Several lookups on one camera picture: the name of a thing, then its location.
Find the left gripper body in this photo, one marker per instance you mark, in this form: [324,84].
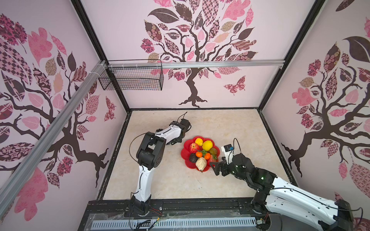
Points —
[178,140]

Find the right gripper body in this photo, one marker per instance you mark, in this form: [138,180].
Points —
[222,166]

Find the red strawberry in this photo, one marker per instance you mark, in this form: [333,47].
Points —
[213,158]

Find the brown green fig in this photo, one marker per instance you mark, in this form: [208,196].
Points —
[213,151]

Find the cream white pear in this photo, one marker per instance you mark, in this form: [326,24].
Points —
[201,164]

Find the small yellow fruit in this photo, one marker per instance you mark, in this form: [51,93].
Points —
[199,142]

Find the yellow lemon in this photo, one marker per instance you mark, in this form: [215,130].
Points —
[207,145]

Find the red flower-shaped bowl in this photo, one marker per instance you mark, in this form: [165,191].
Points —
[186,153]

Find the dark avocado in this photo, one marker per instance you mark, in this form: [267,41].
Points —
[193,158]

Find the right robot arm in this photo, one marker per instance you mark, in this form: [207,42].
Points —
[275,195]

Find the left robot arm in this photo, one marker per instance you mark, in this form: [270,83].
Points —
[149,156]

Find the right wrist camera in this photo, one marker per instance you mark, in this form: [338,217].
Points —
[228,151]

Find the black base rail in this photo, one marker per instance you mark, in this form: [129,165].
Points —
[190,208]

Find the black wire basket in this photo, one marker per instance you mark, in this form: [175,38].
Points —
[136,74]

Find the aluminium rail back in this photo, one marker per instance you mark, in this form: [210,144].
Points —
[196,64]

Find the aluminium rail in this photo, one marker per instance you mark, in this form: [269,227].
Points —
[196,64]
[17,180]

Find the white cable duct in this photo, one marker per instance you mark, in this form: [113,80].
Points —
[172,224]

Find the aluminium rail left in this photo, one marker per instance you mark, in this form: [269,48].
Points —
[17,180]

